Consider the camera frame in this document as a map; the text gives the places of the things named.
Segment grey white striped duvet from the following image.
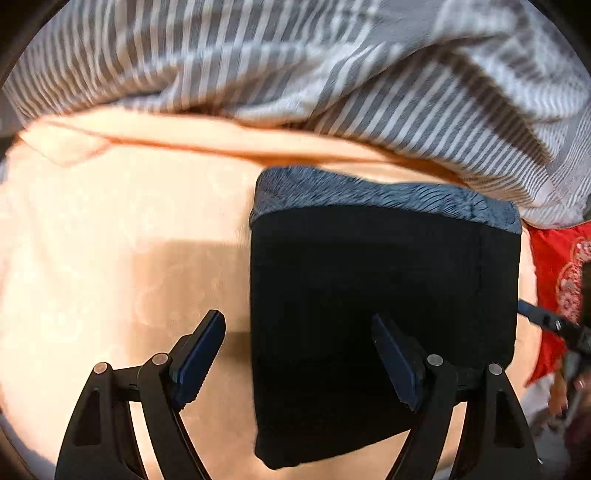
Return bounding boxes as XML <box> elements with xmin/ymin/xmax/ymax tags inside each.
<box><xmin>0</xmin><ymin>0</ymin><xmax>591</xmax><ymax>229</ymax></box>

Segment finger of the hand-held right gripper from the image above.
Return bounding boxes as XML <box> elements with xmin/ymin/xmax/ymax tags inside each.
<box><xmin>517</xmin><ymin>299</ymin><xmax>591</xmax><ymax>357</ymax></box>

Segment red embroidered cloth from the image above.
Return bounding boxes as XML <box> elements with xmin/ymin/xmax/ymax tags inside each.
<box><xmin>524</xmin><ymin>224</ymin><xmax>591</xmax><ymax>388</ymax></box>

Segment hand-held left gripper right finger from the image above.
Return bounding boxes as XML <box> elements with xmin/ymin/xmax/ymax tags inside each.
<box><xmin>370</xmin><ymin>313</ymin><xmax>542</xmax><ymax>480</ymax></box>

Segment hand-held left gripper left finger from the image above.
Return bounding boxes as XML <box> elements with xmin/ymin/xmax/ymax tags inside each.
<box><xmin>54</xmin><ymin>309</ymin><xmax>227</xmax><ymax>480</ymax></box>

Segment person's right hand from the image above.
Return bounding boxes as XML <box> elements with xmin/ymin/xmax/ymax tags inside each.
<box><xmin>547</xmin><ymin>362</ymin><xmax>587</xmax><ymax>418</ymax></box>

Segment peach bed sheet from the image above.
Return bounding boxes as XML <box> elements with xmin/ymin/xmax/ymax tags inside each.
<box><xmin>0</xmin><ymin>108</ymin><xmax>541</xmax><ymax>480</ymax></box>

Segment black pants with blue waistband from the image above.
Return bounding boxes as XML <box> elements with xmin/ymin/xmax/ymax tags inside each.
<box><xmin>248</xmin><ymin>165</ymin><xmax>524</xmax><ymax>470</ymax></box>

